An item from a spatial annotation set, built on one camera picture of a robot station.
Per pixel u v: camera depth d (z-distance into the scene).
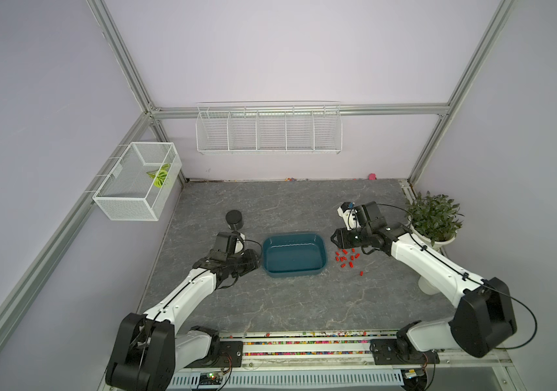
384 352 0.74
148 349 0.40
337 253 0.96
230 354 0.73
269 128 1.00
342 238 0.74
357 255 0.95
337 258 0.94
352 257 0.95
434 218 0.82
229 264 0.73
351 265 0.93
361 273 0.91
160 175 0.81
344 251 0.97
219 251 0.67
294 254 0.96
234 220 1.03
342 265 0.93
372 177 1.24
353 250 0.74
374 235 0.62
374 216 0.65
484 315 0.41
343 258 0.94
